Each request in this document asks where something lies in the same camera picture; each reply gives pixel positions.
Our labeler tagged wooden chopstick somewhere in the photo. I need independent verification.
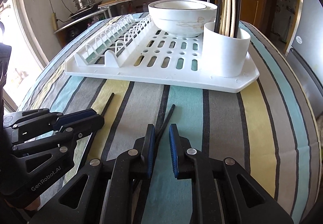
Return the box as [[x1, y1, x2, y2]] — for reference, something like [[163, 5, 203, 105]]
[[218, 0, 225, 34], [230, 0, 236, 38], [222, 0, 227, 35], [225, 0, 232, 36]]

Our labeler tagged metal kitchen shelf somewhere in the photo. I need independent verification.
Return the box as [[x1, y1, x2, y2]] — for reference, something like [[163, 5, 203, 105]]
[[53, 0, 219, 43]]

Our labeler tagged striped tablecloth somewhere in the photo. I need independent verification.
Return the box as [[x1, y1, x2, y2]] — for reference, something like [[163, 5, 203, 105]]
[[19, 20, 322, 223]]

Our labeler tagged white plastic dish rack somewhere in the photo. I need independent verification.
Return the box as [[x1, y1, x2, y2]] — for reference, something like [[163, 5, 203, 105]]
[[64, 15, 259, 93]]

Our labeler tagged induction cooker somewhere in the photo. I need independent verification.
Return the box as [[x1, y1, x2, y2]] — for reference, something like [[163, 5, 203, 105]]
[[69, 1, 102, 19]]

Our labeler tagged white utensil holder cup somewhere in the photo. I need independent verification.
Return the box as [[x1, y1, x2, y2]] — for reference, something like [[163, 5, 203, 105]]
[[201, 22, 251, 78]]

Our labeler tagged large white ceramic bowl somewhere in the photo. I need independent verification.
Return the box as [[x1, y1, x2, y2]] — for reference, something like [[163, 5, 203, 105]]
[[148, 0, 217, 38]]

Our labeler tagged silver refrigerator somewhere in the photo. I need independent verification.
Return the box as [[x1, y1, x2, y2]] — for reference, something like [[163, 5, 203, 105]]
[[286, 0, 322, 118]]

